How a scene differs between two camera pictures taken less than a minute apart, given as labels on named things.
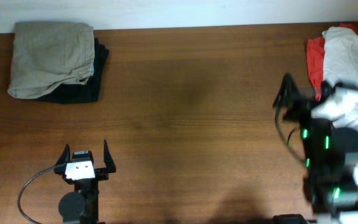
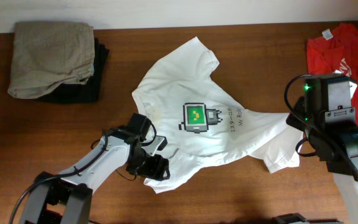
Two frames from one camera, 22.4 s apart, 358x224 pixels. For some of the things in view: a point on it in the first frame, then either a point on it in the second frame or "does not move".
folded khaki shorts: [46, 54] does not move
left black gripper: [103, 174] -> [157, 170]
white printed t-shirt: [349, 60] -> [185, 104]
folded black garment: [87, 91] does not move
